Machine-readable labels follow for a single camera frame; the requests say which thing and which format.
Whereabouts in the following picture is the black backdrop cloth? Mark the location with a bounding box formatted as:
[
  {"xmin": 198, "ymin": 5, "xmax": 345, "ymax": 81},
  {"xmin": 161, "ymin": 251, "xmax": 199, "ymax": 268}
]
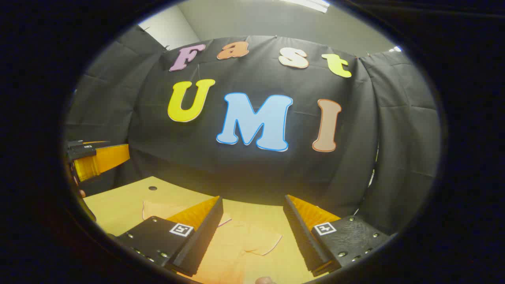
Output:
[{"xmin": 65, "ymin": 26, "xmax": 441, "ymax": 237}]

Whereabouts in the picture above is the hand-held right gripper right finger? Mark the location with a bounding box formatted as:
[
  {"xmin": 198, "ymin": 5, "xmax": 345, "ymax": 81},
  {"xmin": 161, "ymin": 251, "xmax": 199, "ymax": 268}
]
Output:
[{"xmin": 282, "ymin": 194, "xmax": 395, "ymax": 277}]

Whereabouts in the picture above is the orange T-shirt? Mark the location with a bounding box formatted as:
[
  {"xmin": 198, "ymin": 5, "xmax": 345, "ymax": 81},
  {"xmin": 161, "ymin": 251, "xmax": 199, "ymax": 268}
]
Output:
[{"xmin": 142, "ymin": 199, "xmax": 284, "ymax": 284}]

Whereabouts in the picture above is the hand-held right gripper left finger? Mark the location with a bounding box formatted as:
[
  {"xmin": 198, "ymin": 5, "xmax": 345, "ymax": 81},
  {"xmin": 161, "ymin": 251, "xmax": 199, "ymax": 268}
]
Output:
[{"xmin": 114, "ymin": 196, "xmax": 224, "ymax": 277}]

